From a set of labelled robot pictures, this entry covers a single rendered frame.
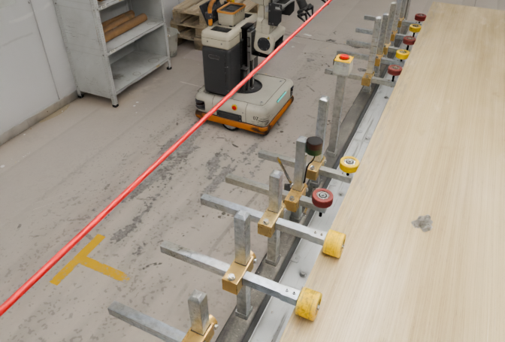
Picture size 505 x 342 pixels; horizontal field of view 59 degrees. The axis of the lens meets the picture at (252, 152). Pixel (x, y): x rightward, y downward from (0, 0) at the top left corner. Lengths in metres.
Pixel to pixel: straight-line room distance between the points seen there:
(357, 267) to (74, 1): 3.16
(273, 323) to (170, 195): 1.64
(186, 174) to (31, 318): 1.35
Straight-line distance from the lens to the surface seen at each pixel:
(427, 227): 1.67
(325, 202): 1.69
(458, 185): 1.92
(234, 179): 1.84
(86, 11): 3.94
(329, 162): 2.22
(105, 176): 3.39
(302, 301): 1.30
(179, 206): 3.01
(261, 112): 3.45
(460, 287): 1.55
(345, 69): 2.00
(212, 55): 3.50
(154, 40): 4.79
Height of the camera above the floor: 2.03
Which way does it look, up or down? 36 degrees down
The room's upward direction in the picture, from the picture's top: straight up
